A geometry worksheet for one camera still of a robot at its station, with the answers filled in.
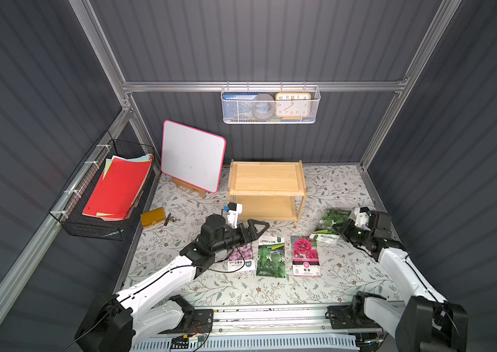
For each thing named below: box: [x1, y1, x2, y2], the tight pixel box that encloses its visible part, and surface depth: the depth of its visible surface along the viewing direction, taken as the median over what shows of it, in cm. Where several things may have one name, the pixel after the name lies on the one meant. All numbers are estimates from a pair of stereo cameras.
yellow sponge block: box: [140, 206, 167, 229], surface depth 101 cm
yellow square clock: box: [274, 91, 312, 121], surface depth 91 cm
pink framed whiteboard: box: [161, 119, 227, 194], surface depth 104 cm
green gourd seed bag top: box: [255, 236, 286, 278], surface depth 89 cm
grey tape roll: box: [252, 93, 275, 121], surface depth 89 cm
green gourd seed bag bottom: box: [309, 209, 352, 245], surface depth 88 cm
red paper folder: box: [82, 154, 154, 222], surface depth 74 cm
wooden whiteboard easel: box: [171, 178, 206, 199], surface depth 109 cm
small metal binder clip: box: [163, 211, 182, 226], surface depth 101 cm
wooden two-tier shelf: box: [227, 159, 308, 223], surface depth 91 cm
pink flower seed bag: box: [290, 234, 322, 277], surface depth 90 cm
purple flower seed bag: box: [227, 243, 256, 272], surface depth 88 cm
